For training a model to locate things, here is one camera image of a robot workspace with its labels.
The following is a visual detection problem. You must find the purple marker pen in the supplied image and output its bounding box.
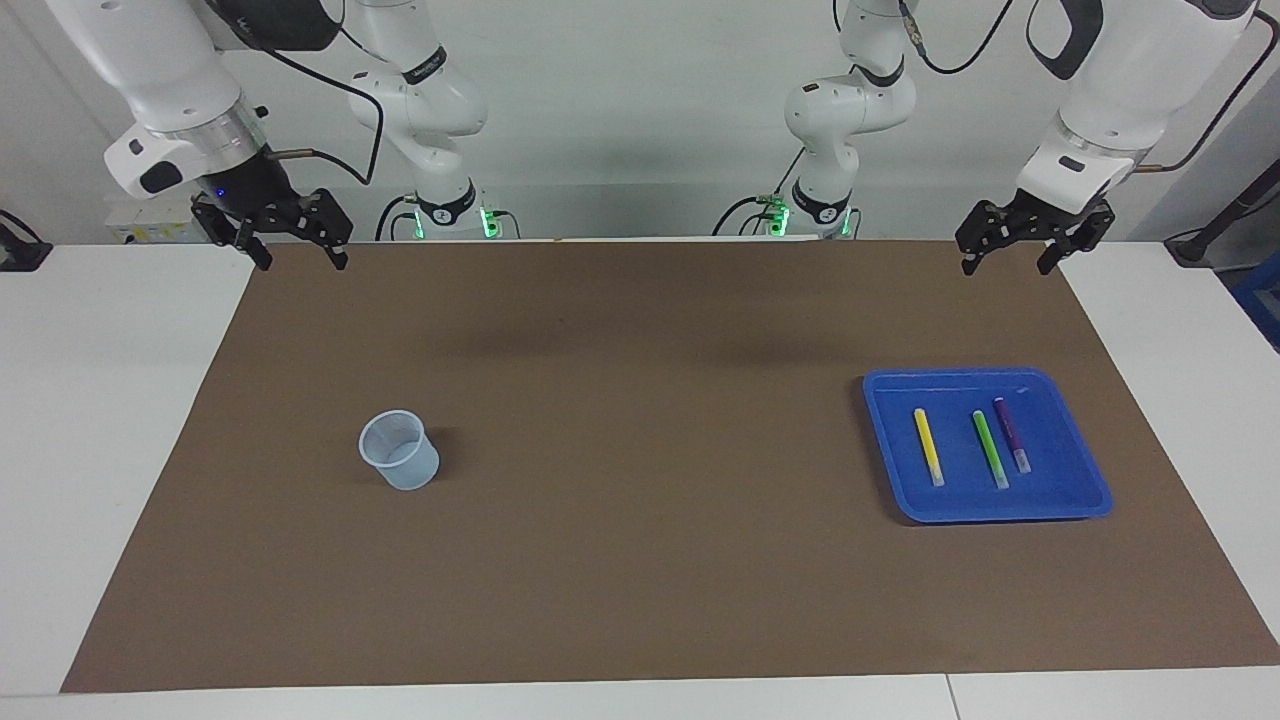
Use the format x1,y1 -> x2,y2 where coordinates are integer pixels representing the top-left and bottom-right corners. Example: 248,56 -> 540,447
992,397 -> 1032,474

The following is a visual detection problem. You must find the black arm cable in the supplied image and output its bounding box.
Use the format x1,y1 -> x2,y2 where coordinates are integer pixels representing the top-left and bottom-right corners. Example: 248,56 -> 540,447
895,0 -> 1280,174
205,0 -> 386,187

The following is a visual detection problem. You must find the green marker pen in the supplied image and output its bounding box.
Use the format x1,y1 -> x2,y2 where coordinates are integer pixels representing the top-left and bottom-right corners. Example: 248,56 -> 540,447
972,410 -> 1010,490

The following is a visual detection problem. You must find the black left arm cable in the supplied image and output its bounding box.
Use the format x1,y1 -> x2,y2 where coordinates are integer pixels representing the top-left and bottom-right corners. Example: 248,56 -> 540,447
895,0 -> 1280,174

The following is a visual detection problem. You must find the black stand pole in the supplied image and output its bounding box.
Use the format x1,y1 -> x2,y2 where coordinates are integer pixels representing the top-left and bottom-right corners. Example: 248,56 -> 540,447
1165,160 -> 1280,267

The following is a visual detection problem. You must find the blue crate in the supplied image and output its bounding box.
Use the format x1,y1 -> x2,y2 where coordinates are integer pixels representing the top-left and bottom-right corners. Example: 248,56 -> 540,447
1228,250 -> 1280,351

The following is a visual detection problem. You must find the black base cable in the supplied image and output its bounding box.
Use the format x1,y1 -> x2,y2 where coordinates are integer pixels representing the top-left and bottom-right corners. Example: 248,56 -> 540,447
376,194 -> 417,241
712,148 -> 806,237

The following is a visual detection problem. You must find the yellow marker pen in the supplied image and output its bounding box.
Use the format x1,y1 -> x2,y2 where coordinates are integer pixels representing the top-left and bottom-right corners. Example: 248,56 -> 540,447
913,407 -> 946,488

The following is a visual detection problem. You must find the brown table mat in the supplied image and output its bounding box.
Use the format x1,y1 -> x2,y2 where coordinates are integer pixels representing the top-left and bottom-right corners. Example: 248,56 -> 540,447
60,238 -> 1280,694

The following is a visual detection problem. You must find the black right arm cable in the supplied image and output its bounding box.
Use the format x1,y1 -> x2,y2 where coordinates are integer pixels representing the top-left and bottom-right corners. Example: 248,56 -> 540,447
205,0 -> 386,187

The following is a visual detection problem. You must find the black clamp mount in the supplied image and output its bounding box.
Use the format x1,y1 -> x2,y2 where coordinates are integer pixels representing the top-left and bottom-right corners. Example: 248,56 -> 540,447
0,208 -> 53,273

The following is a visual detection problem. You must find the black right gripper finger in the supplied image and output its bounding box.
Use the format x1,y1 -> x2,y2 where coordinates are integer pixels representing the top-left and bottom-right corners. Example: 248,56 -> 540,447
303,187 -> 354,272
190,196 -> 274,273

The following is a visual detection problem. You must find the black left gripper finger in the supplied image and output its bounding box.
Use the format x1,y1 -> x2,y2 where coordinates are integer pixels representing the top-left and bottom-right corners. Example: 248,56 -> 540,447
955,198 -> 1013,277
1036,204 -> 1117,276

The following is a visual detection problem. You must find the blue plastic tray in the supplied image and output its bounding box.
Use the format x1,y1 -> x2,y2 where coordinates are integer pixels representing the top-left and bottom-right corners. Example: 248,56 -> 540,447
862,367 -> 1114,524

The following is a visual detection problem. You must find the white wall box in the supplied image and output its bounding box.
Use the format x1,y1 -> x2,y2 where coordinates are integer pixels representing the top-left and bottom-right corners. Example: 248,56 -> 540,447
105,195 -> 203,246

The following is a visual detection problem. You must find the translucent plastic cup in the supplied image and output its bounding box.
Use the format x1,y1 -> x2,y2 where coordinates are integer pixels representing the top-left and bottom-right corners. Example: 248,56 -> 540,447
358,409 -> 441,492

